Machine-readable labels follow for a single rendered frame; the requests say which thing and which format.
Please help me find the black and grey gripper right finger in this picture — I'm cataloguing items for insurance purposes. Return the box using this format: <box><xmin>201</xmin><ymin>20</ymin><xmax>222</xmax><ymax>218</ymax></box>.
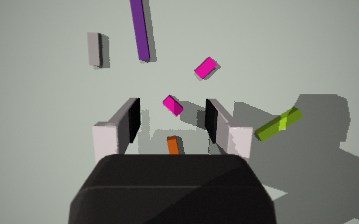
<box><xmin>205</xmin><ymin>99</ymin><xmax>253</xmax><ymax>165</ymax></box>

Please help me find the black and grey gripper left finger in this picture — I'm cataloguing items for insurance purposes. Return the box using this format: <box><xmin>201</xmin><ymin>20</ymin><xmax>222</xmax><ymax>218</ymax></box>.
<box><xmin>92</xmin><ymin>98</ymin><xmax>141</xmax><ymax>165</ymax></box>

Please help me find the purple rod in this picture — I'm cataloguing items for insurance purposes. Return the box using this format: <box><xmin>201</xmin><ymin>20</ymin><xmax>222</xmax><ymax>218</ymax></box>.
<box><xmin>130</xmin><ymin>0</ymin><xmax>150</xmax><ymax>60</ymax></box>

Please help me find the orange rod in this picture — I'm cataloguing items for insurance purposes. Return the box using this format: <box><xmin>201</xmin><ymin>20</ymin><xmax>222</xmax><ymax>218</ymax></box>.
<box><xmin>167</xmin><ymin>135</ymin><xmax>179</xmax><ymax>154</ymax></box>

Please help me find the magenta rod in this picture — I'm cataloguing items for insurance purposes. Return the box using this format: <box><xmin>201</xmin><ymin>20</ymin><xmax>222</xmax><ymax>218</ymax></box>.
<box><xmin>163</xmin><ymin>95</ymin><xmax>183</xmax><ymax>116</ymax></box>
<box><xmin>194</xmin><ymin>57</ymin><xmax>217</xmax><ymax>78</ymax></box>

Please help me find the lime green rectangular bar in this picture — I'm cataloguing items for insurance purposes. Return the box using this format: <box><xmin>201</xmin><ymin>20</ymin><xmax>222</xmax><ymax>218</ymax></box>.
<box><xmin>255</xmin><ymin>107</ymin><xmax>303</xmax><ymax>141</ymax></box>

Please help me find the grey rectangular block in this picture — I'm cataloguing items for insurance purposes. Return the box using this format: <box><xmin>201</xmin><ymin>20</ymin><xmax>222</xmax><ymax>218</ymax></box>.
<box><xmin>87</xmin><ymin>32</ymin><xmax>103</xmax><ymax>66</ymax></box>

